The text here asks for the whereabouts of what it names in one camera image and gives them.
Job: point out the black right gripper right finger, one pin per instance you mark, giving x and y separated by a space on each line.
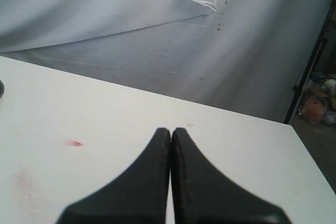
202 194

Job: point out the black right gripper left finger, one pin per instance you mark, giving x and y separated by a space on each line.
138 195

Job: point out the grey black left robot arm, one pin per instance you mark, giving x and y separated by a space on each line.
2 89

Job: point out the background clutter bags boxes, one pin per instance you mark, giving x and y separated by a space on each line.
317 104

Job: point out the grey backdrop cloth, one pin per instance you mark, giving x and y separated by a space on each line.
240 55

